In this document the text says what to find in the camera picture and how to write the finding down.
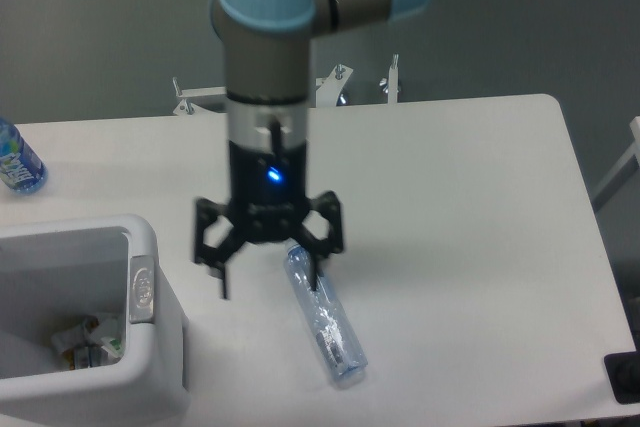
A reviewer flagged blue labelled water bottle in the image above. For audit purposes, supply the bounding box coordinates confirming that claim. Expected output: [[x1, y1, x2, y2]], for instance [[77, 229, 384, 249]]
[[1, 118, 48, 195]]

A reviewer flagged crumpled wrapper in bin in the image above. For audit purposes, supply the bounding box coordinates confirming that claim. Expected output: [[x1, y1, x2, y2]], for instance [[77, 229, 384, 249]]
[[51, 317, 104, 370]]

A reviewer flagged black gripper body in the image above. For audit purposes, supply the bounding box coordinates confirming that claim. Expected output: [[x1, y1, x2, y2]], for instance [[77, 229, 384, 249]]
[[228, 142, 310, 243]]

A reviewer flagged black clamp at table edge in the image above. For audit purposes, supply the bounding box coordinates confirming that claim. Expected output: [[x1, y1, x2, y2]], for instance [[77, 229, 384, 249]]
[[604, 351, 639, 405]]

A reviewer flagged white trash can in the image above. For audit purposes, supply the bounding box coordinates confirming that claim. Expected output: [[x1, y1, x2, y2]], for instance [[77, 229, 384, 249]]
[[1, 215, 190, 426]]

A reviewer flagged white metal bracket frame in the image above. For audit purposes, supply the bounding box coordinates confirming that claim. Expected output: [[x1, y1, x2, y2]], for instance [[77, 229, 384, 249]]
[[172, 53, 402, 116]]

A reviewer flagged white paper trash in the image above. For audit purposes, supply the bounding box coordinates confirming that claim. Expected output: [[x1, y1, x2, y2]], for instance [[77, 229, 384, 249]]
[[82, 314, 125, 367]]

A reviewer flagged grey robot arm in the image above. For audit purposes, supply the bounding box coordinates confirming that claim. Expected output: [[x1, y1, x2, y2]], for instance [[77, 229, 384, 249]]
[[193, 0, 430, 281]]

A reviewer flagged white frame at right edge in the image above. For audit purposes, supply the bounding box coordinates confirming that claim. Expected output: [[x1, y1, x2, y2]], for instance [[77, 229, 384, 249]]
[[591, 116, 639, 212]]

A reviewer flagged empty clear plastic bottle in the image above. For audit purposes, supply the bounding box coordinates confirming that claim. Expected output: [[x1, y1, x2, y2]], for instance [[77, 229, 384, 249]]
[[284, 240, 368, 388]]

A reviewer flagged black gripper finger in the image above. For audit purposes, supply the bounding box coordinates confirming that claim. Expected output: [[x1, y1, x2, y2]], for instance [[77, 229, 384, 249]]
[[192, 197, 246, 300], [298, 190, 345, 291]]

